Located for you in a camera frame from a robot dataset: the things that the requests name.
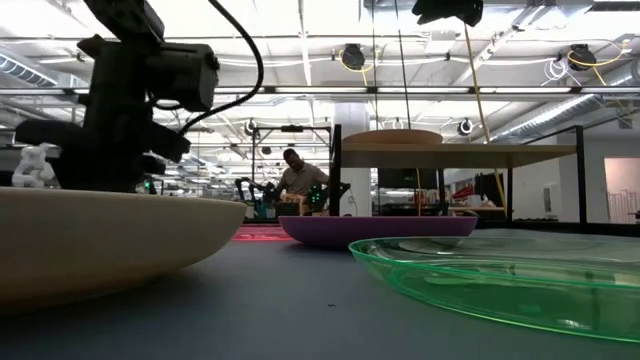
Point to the black background station frame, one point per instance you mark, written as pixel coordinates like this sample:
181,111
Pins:
292,128

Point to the peach matte plate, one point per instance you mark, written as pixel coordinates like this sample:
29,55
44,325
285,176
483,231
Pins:
392,137

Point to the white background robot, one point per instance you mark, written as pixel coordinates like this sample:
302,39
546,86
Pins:
32,167

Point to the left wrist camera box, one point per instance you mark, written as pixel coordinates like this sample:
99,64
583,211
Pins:
182,75

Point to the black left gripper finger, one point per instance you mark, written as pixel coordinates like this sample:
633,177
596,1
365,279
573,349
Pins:
82,172
125,172

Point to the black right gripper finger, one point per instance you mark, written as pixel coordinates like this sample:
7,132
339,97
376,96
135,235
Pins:
445,12
435,3

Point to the wooden shelf with black frame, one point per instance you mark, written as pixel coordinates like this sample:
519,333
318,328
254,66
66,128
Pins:
450,156

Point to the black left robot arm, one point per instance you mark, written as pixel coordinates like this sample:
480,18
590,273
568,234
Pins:
125,20

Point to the green transparent plate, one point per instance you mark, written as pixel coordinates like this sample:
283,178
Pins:
500,295

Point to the person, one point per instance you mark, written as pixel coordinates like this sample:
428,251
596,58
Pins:
300,180

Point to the magenta matte plate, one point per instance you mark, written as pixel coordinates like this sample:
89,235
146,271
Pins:
375,231

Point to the pink transparent plate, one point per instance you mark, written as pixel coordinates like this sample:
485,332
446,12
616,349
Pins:
260,235

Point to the black metal rig frame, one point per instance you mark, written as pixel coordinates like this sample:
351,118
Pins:
550,227

